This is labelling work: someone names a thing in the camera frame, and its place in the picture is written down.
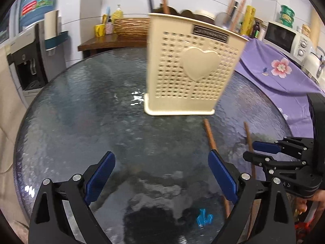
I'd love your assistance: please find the purple floral cloth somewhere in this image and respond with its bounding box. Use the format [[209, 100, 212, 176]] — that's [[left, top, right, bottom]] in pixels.
[[234, 37, 325, 139]]

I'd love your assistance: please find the brown wooden sink cabinet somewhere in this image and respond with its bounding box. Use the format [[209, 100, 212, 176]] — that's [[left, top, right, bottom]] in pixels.
[[77, 33, 149, 59]]

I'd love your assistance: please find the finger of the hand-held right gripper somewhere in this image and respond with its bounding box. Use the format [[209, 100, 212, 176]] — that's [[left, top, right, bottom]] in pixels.
[[252, 137, 315, 159], [243, 151, 309, 181]]

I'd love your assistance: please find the brown glass bottle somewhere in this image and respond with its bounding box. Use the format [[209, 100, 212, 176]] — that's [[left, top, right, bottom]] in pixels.
[[251, 20, 262, 39]]

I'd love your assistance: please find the grey water dispenser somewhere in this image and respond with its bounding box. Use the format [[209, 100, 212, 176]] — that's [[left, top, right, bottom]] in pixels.
[[0, 22, 49, 97]]

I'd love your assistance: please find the person's right hand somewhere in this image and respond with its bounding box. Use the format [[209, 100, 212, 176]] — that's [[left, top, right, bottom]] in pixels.
[[292, 189, 325, 219]]

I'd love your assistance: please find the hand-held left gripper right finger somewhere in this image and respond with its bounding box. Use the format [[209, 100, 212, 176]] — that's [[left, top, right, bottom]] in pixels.
[[208, 149, 297, 244]]

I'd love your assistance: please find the rolled bamboo mat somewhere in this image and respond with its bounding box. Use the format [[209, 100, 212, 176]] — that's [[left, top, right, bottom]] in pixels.
[[310, 10, 319, 54]]

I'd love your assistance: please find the small blue plastic clip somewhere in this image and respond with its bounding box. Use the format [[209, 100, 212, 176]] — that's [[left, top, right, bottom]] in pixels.
[[197, 208, 214, 227]]

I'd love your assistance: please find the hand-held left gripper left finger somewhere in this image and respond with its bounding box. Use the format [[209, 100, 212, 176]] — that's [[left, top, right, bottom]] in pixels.
[[28, 151, 116, 244]]

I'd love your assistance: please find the brown and cream rice cooker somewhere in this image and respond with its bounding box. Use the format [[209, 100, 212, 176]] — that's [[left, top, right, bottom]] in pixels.
[[194, 9, 216, 20]]

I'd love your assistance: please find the white paper cup stack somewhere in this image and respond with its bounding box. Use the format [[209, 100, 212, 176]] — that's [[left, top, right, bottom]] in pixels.
[[44, 10, 59, 49]]

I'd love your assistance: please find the blue water jug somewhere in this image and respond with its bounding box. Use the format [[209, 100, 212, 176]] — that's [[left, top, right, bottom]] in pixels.
[[19, 0, 60, 27]]

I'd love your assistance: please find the white electric kettle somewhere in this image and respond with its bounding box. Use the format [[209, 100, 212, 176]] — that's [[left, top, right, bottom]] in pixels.
[[302, 51, 325, 82]]

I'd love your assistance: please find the beige plastic utensil holder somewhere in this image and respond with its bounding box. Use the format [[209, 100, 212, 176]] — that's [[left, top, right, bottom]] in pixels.
[[144, 13, 250, 116]]

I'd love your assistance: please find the yellow soap pump bottle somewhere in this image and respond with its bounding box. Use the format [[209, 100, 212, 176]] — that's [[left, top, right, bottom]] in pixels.
[[112, 4, 124, 19]]

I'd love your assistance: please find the white microwave oven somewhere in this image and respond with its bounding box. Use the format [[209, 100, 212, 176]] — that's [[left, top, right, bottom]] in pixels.
[[263, 21, 313, 61]]

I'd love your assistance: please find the teal cup holder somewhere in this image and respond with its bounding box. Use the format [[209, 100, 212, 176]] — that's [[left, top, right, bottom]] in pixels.
[[45, 30, 69, 51]]

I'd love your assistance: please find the metal spoon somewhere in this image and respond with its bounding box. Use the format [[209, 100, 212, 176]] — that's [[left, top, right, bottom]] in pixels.
[[215, 11, 231, 29]]

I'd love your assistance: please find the yellow wrap roll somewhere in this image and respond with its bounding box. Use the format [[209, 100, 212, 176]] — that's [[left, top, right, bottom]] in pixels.
[[240, 5, 256, 37]]

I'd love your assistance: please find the woven pattern ceramic basin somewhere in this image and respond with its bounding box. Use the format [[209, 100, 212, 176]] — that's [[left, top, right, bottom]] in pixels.
[[112, 17, 150, 38]]

